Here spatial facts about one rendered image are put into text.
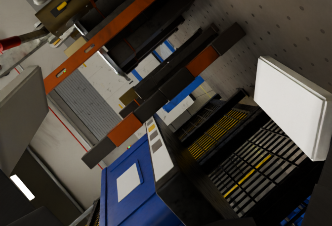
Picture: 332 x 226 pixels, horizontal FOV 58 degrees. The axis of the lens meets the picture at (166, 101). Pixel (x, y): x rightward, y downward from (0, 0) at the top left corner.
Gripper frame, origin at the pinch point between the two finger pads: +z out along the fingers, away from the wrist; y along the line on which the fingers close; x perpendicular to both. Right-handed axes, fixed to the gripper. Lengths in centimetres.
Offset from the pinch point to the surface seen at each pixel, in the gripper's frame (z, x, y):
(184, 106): 763, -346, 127
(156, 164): 11.2, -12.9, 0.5
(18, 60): 56, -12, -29
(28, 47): 57, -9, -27
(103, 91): 806, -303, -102
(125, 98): 76, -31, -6
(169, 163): 8.4, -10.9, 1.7
